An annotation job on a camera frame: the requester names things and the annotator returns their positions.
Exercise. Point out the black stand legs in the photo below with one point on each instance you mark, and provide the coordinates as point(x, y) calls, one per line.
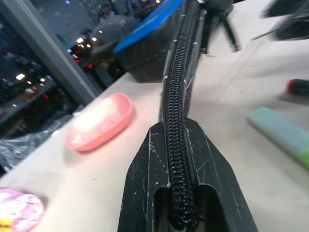
point(230, 31)

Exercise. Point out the green highlighter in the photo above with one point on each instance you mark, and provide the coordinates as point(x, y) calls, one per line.
point(280, 131)

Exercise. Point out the pink patterned round pouch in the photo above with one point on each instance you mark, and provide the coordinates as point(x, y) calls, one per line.
point(21, 210)

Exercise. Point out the person in grey shirt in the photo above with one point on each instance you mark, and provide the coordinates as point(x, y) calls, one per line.
point(113, 26)

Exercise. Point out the pink oval case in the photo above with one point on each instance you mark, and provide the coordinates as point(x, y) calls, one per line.
point(101, 123)

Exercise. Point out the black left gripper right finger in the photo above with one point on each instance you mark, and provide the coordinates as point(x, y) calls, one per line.
point(212, 166)

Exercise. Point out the dark grey bag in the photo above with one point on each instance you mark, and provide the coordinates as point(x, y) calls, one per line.
point(292, 21)

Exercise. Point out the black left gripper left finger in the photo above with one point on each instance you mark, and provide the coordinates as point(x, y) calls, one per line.
point(140, 169)

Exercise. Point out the red capped marker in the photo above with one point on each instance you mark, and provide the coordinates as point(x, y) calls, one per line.
point(298, 85)

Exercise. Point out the blue flat lid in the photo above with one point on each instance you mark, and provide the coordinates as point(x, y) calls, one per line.
point(149, 24)

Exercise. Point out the small yellow item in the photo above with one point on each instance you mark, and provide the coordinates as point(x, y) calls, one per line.
point(5, 222)

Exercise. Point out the black storage box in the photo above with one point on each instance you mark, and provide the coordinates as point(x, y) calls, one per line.
point(147, 60)

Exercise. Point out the clear plastic sheet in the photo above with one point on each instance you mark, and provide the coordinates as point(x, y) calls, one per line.
point(31, 137)

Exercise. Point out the grey window frame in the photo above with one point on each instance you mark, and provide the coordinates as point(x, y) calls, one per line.
point(50, 46)

